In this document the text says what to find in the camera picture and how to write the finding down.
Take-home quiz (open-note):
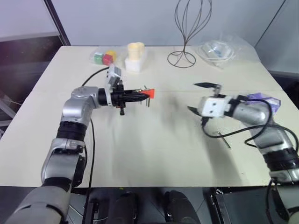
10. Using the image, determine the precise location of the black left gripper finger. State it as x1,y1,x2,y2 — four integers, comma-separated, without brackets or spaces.
126,95,147,103
126,89,147,97

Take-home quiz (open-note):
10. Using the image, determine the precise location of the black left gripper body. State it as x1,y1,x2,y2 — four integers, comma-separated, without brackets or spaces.
110,80,128,116

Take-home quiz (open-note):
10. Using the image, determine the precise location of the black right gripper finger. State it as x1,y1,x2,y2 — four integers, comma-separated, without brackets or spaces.
186,105,202,117
193,82,221,89

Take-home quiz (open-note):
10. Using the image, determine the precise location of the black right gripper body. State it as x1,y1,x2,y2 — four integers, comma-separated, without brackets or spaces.
197,84,224,128

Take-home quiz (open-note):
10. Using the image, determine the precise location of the red hex key holder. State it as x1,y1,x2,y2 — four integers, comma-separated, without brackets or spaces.
142,88,156,99

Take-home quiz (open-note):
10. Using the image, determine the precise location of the loose metal hex key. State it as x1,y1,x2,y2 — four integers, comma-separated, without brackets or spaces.
215,131,232,149

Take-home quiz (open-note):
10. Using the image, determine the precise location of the white square block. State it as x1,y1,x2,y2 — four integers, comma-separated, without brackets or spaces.
124,56,147,74

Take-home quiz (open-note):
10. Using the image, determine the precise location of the clear bag with white tubing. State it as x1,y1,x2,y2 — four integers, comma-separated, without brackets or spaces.
196,32,242,71

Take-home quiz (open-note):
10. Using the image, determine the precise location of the red cube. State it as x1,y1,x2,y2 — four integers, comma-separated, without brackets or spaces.
102,54,114,66

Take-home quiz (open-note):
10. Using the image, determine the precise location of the cream plastic cup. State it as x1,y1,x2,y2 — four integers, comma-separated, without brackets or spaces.
127,42,145,62

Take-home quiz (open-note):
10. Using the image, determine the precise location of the clear bag of cubes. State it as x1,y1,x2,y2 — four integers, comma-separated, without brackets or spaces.
89,45,128,68

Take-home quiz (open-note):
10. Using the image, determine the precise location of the purple plastic package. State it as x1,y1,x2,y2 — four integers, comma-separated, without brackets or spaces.
246,92,282,113

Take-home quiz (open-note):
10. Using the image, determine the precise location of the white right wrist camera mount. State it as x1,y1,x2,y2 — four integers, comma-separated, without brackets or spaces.
198,95,227,118

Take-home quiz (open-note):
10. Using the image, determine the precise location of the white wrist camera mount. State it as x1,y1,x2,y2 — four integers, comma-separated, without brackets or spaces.
104,65,123,107
198,95,227,118

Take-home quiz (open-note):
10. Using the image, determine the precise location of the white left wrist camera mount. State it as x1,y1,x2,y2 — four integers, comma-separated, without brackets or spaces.
104,65,123,107

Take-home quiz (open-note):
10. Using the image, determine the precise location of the black wire hat stand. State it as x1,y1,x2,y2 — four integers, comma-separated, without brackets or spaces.
167,0,213,69

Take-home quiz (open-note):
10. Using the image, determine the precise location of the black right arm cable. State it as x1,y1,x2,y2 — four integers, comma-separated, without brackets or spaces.
201,98,299,150

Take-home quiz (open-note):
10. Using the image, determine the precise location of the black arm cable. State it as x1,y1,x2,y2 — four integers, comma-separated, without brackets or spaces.
201,98,299,150
80,67,111,224

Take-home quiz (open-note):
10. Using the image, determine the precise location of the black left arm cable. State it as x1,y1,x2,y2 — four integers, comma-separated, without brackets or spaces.
80,67,111,224

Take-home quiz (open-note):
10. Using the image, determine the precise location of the black frame post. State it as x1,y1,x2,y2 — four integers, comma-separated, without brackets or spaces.
43,0,71,47

